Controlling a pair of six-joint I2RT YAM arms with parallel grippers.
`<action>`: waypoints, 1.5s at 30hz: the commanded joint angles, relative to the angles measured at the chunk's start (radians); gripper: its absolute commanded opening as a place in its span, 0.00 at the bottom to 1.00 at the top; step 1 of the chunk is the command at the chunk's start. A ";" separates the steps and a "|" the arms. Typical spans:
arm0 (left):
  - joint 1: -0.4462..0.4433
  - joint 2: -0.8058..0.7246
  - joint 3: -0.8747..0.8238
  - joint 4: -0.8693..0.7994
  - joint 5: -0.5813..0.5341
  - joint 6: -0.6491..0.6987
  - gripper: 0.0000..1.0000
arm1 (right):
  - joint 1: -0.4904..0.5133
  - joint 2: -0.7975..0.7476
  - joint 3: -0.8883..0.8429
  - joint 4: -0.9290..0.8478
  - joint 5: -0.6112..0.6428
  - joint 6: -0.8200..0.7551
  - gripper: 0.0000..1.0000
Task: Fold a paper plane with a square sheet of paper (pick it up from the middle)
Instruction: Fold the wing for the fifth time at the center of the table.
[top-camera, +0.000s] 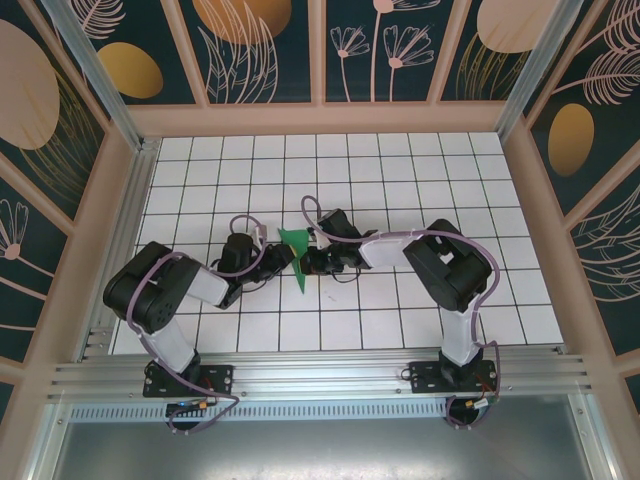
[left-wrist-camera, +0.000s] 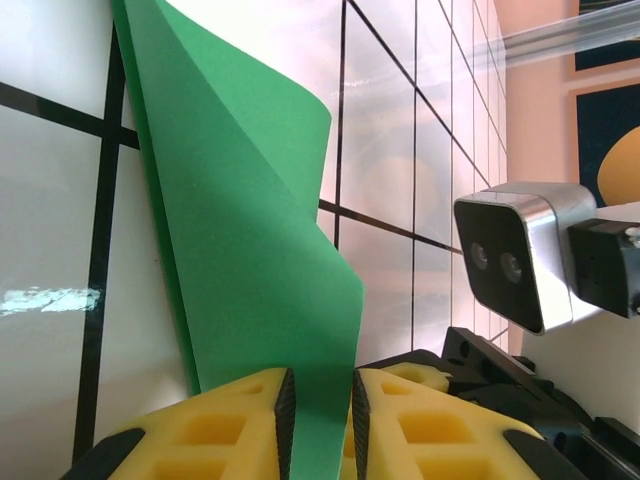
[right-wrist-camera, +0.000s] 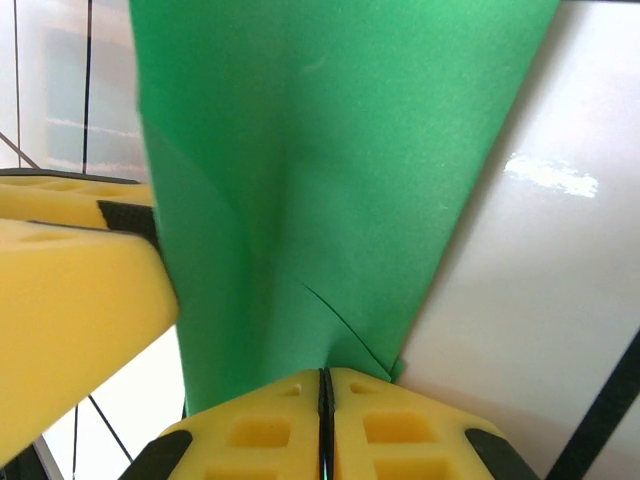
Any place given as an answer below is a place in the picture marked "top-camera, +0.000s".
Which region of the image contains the green square paper sheet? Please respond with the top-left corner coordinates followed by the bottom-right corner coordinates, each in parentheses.
top-left (277, 227), bottom-right (314, 295)

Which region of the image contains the grey metal sheet panel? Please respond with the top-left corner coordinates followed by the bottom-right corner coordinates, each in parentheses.
top-left (29, 394), bottom-right (619, 480)

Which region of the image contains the long aluminium mounting rail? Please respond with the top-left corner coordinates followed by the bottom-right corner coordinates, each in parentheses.
top-left (47, 349), bottom-right (597, 405)

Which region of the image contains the aluminium side rail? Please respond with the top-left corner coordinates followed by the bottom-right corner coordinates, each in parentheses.
top-left (77, 138), bottom-right (162, 364)

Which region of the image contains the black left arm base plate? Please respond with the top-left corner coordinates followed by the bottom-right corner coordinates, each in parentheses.
top-left (143, 363), bottom-right (235, 399)

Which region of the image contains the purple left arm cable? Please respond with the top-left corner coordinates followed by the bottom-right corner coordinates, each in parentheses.
top-left (127, 214), bottom-right (266, 436)

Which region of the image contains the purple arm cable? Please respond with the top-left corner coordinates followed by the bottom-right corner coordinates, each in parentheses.
top-left (127, 214), bottom-right (266, 436)
top-left (299, 195), bottom-right (504, 432)

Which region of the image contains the slotted grey cable duct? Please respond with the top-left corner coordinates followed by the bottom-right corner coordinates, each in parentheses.
top-left (69, 402), bottom-right (449, 422)

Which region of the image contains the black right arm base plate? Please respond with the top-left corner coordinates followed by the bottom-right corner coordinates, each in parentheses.
top-left (408, 359), bottom-right (500, 395)

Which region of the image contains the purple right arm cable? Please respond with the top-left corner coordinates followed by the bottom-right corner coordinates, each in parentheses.
top-left (299, 195), bottom-right (504, 432)

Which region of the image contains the aluminium corner post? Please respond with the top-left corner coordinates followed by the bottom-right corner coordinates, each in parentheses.
top-left (42, 0), bottom-right (147, 151)
top-left (496, 0), bottom-right (585, 146)

